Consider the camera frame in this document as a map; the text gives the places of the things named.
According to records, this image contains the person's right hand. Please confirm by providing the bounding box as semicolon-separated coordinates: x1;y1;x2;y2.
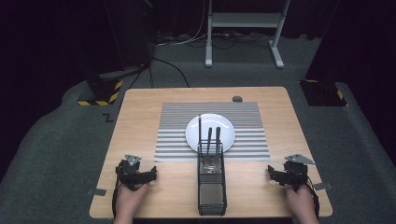
286;182;318;217

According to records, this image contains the tangle of black floor cables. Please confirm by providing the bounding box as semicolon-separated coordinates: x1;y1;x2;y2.
183;31;273;50

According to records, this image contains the grey tape piece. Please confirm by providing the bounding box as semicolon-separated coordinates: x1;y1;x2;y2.
313;182;333;191
87;188;107;197

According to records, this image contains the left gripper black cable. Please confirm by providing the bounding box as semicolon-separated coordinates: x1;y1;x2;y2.
111;166;123;218

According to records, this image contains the black wire cutlery holder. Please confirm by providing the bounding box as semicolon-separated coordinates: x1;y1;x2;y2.
196;139;228;217

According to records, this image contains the white metal stand frame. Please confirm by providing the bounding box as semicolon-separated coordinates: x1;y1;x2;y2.
204;0;292;70

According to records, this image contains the grey striped placemat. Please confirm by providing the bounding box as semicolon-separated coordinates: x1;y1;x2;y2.
153;102;272;163

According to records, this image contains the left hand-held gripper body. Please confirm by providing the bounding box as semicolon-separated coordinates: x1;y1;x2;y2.
115;154;148;191

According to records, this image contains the black floor cable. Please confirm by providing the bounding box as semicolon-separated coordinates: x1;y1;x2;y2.
151;56;191;89

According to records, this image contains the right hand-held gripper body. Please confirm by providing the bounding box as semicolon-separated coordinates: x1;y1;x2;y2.
279;153;316;191

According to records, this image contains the person's left hand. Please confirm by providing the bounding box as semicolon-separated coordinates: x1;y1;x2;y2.
115;182;150;219

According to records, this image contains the white round plate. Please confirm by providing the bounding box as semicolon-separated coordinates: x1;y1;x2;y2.
185;112;236;154

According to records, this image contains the black stand with hazard-striped base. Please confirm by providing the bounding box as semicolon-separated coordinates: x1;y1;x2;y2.
298;0;396;107
77;0;157;107

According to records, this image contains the white floor cable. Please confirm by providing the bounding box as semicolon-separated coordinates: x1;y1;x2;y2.
154;0;209;49

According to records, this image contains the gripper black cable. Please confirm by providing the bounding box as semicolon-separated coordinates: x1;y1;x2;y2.
303;174;321;219
111;166;123;218

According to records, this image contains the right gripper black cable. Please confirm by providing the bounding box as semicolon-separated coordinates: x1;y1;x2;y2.
303;174;321;219

